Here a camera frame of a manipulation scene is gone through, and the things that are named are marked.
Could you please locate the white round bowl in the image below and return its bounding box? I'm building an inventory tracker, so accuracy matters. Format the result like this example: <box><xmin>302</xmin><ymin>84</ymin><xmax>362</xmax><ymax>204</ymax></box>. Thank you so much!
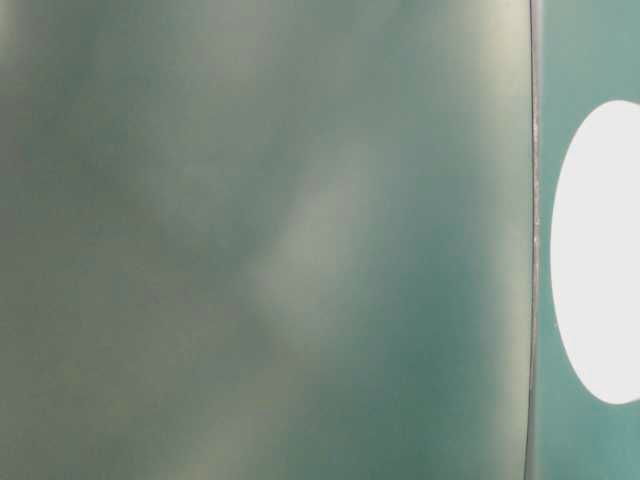
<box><xmin>550</xmin><ymin>100</ymin><xmax>639</xmax><ymax>405</ymax></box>

